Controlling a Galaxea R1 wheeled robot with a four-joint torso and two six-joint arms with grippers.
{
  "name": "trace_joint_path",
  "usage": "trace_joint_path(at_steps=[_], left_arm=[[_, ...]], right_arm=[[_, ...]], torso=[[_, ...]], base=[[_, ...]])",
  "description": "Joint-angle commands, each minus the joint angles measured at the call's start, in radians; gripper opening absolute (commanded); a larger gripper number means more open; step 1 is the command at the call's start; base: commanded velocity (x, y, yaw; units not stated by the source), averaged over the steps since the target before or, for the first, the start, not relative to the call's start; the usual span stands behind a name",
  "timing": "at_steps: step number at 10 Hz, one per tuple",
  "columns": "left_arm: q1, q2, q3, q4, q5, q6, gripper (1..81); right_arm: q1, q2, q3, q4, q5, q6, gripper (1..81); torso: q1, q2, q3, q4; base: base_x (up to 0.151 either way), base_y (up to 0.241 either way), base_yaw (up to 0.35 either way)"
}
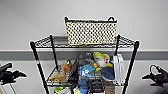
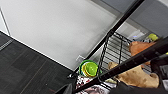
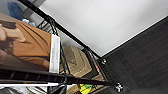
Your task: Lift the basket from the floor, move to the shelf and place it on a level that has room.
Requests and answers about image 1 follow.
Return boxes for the pale woven basket dark spots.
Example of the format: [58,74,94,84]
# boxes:
[63,15,119,46]

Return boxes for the tall white box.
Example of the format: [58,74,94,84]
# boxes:
[113,53,126,85]

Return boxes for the small brown box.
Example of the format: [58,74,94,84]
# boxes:
[103,79,116,94]

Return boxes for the brown plush toy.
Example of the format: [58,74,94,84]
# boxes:
[49,59,74,83]

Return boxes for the white printed bag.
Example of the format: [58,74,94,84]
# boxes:
[53,84,73,94]

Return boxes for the black white box stack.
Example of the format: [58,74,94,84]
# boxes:
[91,79,104,94]

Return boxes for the black triangular bag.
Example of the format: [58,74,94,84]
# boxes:
[67,53,82,85]

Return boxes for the grey small toy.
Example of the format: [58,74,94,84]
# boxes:
[84,51,94,63]

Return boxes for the blue round item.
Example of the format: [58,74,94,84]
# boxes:
[78,77,90,94]

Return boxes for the black wire shelf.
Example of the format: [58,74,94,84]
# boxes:
[29,33,141,94]

